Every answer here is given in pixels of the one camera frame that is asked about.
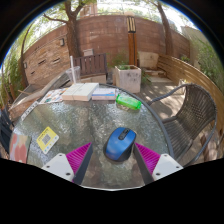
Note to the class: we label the blue and black computer mouse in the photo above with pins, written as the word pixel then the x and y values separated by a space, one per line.
pixel 118 146

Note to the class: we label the large tree with forked trunk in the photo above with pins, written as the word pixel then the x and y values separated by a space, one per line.
pixel 72 36

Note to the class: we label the yellow card with code print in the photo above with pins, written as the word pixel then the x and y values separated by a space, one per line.
pixel 47 140

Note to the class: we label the clear plastic cup with straw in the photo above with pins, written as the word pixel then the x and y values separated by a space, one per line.
pixel 73 75

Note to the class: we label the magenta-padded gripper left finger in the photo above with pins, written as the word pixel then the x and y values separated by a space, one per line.
pixel 60 165

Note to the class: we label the black wall lantern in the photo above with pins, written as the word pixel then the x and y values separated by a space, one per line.
pixel 62 42
pixel 25 65

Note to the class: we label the green plastic pack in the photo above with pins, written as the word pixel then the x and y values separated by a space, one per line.
pixel 128 101

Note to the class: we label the grey wall utility box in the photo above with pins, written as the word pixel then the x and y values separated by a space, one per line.
pixel 88 52

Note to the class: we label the raised stone planter bed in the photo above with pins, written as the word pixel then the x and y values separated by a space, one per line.
pixel 33 96

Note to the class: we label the grey wicker chair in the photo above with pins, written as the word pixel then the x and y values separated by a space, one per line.
pixel 195 110

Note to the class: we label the curved wooden slat fence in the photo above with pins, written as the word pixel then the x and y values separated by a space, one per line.
pixel 186 73

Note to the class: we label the slender leaning tree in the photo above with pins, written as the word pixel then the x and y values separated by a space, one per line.
pixel 166 30

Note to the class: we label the beige stone block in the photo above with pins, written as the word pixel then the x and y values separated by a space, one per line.
pixel 148 60

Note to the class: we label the square concrete planter with plant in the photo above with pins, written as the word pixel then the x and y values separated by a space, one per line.
pixel 128 80

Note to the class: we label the dark wooden slatted chair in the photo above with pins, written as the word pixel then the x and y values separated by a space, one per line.
pixel 90 65

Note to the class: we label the white license plate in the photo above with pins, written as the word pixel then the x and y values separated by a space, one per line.
pixel 29 110

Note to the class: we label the wooden garden lamp post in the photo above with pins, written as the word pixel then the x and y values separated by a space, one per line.
pixel 132 40

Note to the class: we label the low beige concrete planter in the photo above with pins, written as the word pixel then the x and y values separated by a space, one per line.
pixel 95 79

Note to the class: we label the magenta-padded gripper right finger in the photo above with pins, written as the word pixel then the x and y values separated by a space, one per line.
pixel 165 165

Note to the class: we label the white and blue booklet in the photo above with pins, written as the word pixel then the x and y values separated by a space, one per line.
pixel 104 94

